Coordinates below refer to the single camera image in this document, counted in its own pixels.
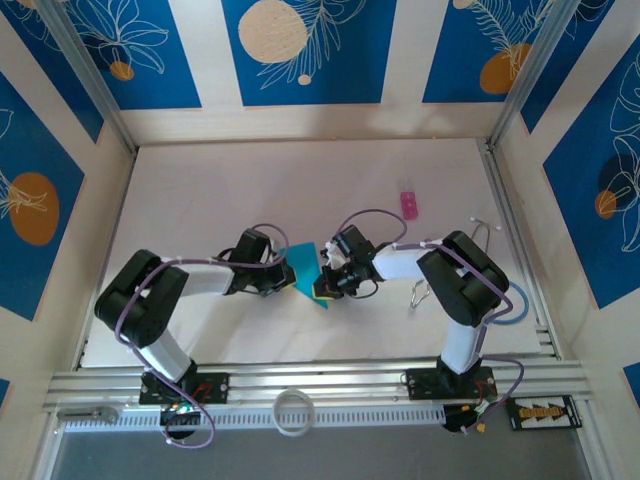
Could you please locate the blue square paper sheet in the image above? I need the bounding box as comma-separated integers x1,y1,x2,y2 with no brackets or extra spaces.
279,241,334,312

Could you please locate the pink plastic bottle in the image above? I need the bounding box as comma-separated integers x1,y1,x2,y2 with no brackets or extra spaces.
399,178,419,220

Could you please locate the black wiring connector cluster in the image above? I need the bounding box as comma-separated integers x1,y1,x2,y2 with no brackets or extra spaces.
158,402,205,441
442,399,490,436

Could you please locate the black yellow connector board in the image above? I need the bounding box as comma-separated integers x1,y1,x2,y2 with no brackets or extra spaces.
505,394,584,431

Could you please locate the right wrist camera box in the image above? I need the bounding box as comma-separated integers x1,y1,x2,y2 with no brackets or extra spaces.
322,241,347,270

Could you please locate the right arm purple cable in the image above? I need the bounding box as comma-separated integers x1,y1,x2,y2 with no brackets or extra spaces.
338,208,526,436

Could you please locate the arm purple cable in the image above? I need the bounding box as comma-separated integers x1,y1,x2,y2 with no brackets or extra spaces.
114,223,291,450
338,208,526,436

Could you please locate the metal wire clip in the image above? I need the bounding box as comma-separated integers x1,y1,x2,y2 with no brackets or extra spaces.
409,278,433,311

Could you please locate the aluminium mounting rail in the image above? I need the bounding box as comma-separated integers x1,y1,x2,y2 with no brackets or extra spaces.
42,357,594,415

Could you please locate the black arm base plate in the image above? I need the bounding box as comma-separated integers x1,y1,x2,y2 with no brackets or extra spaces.
138,372,230,406
405,368,499,401

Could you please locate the white tape ring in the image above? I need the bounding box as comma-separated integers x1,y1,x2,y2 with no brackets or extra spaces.
272,389,317,437

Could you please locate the white slotted cable duct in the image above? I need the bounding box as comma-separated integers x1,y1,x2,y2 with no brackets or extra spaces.
62,405,446,434

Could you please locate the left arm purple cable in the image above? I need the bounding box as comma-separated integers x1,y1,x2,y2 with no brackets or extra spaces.
114,223,291,450

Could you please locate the aluminium side rail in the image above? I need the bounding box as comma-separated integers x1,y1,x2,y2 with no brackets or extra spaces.
477,139,560,359

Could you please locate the metal latch bracket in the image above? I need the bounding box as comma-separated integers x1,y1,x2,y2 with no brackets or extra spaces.
56,405,120,422

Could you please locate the aluminium frame post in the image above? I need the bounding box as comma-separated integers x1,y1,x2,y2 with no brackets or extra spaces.
37,0,139,154
487,0,581,149

